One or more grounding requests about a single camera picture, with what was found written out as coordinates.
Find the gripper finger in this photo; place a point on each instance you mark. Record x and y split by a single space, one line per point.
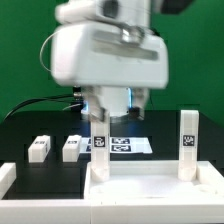
139 99

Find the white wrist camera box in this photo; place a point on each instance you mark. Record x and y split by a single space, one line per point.
80 10

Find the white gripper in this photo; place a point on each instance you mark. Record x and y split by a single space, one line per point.
91 54

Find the white desk top tray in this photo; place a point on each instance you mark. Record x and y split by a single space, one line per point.
154 179

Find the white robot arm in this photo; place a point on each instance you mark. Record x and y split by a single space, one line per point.
133 21

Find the white front rail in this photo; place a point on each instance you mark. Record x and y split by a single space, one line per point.
158 211

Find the white left rail block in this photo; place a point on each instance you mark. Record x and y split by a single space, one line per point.
7 177

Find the fiducial marker sheet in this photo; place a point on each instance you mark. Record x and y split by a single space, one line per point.
120 145

